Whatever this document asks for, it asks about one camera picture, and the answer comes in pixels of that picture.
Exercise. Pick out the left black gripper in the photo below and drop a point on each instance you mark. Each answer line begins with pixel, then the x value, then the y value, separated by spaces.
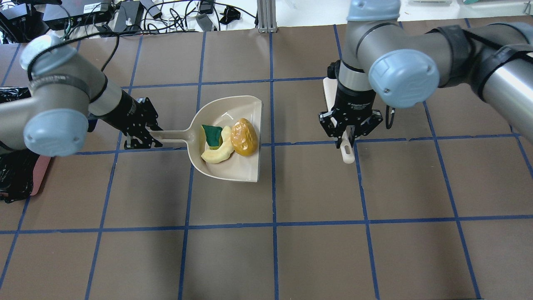
pixel 124 109

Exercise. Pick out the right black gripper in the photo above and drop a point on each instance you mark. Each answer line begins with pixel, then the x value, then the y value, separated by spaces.
pixel 354 101

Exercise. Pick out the white hand brush black bristles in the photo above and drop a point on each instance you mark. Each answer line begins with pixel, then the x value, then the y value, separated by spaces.
pixel 330 89

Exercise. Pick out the green yellow sponge piece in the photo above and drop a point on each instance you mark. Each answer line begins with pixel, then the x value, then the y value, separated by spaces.
pixel 213 136

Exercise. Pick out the beige plastic dustpan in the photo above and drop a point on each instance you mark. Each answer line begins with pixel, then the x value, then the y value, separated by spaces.
pixel 224 112

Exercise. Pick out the orange yellow bread lump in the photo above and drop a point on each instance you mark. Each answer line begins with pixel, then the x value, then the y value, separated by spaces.
pixel 244 138

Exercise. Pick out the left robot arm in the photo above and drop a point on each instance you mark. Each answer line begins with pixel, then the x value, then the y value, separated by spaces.
pixel 66 91

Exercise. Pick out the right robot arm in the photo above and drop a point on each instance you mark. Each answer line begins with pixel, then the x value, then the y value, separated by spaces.
pixel 379 58

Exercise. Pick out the bin with black bag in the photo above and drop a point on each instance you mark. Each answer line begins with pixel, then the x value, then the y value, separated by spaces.
pixel 21 175

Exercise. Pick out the black power adapter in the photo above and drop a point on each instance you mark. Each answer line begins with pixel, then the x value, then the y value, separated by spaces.
pixel 375 10

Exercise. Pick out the aluminium frame post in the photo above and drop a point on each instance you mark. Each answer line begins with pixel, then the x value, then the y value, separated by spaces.
pixel 266 16

